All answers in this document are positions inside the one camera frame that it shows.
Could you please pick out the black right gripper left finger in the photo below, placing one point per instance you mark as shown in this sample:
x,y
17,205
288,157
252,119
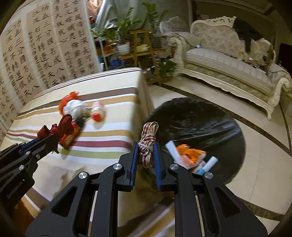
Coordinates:
x,y
88,204

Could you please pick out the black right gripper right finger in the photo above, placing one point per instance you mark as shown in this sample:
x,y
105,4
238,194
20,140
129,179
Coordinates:
x,y
203,205

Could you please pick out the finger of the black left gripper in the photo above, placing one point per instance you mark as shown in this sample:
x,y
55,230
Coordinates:
x,y
30,146
46,146

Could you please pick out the red bottle black cap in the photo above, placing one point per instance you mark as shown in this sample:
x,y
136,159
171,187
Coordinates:
x,y
68,140

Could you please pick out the red ribbon cloth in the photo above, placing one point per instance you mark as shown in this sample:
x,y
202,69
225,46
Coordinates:
x,y
64,127

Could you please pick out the white blue tube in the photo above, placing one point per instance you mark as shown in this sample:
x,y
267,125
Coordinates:
x,y
200,169

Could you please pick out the small white red-capped bottle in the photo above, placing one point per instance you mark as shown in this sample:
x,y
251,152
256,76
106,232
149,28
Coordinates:
x,y
98,111

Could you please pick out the clear orange snack wrapper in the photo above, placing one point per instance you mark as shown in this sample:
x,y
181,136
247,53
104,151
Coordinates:
x,y
190,158

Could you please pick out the black trash bag bin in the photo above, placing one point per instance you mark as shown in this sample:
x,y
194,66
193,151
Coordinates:
x,y
203,126

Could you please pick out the metal scouring pad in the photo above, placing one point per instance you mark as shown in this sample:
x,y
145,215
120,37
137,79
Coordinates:
x,y
86,113

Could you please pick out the striped tablecloth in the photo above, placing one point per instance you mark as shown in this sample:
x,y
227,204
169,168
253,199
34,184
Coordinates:
x,y
142,212

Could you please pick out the calligraphy folding screen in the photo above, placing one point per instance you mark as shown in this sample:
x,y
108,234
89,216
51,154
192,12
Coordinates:
x,y
44,44

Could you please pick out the white metal shelf rack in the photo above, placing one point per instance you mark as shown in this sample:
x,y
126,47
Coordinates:
x,y
108,54

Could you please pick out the potted green plant white pot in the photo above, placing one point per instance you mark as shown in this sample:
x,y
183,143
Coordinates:
x,y
119,33

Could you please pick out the small yellow bowl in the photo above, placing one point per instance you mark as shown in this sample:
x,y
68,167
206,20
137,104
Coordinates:
x,y
142,48

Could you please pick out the wooden plant stand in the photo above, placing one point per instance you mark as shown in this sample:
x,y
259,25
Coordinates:
x,y
152,52

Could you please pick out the low green floor plant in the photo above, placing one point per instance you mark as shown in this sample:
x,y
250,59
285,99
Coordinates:
x,y
167,68

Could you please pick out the ornate cream sofa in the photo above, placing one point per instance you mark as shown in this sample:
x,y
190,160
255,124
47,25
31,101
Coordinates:
x,y
213,51

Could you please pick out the tall green plant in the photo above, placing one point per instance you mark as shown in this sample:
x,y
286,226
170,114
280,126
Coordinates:
x,y
154,18

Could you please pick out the ornate cream armchair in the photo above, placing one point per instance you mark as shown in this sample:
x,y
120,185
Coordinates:
x,y
174,24

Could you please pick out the black garment on sofa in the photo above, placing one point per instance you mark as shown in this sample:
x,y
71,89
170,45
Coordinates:
x,y
246,32

